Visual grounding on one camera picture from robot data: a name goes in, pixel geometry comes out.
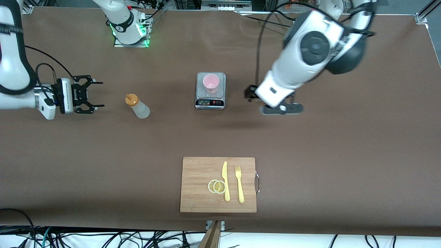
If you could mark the wooden cutting board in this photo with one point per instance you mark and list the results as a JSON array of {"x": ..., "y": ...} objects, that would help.
[{"x": 196, "y": 179}]

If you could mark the metal bracket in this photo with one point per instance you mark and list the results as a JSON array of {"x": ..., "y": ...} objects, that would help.
[{"x": 222, "y": 224}]

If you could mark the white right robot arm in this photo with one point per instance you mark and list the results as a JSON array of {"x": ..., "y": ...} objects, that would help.
[{"x": 10, "y": 69}]

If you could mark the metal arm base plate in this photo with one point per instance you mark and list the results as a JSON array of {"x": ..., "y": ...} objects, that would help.
[{"x": 119, "y": 44}]

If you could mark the sauce bottle with orange cap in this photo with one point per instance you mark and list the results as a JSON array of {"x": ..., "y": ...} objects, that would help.
[{"x": 139, "y": 109}]

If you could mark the yellow plastic fork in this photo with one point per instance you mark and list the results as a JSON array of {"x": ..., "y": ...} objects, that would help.
[{"x": 239, "y": 186}]

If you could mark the yellow plastic knife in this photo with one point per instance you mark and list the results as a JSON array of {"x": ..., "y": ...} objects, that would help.
[{"x": 225, "y": 179}]

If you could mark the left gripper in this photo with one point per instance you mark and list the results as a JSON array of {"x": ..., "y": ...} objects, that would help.
[{"x": 250, "y": 93}]

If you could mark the silver kitchen scale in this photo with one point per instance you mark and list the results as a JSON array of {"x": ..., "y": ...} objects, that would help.
[{"x": 210, "y": 101}]

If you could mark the pink plastic cup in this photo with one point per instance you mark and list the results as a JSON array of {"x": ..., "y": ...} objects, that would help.
[{"x": 211, "y": 82}]

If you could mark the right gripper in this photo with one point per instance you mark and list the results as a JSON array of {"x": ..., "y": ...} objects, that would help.
[{"x": 76, "y": 95}]

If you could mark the wooden post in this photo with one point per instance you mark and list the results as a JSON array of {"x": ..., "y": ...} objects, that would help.
[{"x": 211, "y": 237}]

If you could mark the brown table cover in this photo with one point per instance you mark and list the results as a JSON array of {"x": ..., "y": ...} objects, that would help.
[{"x": 103, "y": 165}]

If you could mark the grey power strip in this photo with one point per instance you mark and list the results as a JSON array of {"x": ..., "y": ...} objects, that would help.
[{"x": 225, "y": 5}]

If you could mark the lemon slice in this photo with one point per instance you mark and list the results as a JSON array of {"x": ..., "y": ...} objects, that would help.
[
  {"x": 219, "y": 187},
  {"x": 210, "y": 186}
]

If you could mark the aluminium frame profile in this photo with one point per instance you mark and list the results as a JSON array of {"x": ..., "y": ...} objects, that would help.
[
  {"x": 425, "y": 15},
  {"x": 27, "y": 7}
]

